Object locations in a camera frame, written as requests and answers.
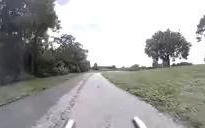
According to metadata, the robot's own part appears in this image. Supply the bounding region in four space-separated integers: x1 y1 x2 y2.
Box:
63 119 76 128
132 116 148 128

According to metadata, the grey asphalt path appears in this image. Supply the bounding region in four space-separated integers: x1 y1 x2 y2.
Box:
0 71 188 128

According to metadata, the large round tree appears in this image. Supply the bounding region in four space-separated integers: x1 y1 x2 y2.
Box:
144 28 193 69

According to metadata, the grass verge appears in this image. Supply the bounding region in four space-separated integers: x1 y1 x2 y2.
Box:
0 71 92 112

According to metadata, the low distant tree line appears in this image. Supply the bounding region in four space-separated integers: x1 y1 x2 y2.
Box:
91 61 194 72

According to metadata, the sloping green grass field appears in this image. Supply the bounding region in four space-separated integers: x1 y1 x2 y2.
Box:
101 63 205 128

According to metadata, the dark wood of trees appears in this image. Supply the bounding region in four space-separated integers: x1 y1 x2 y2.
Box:
0 0 91 87

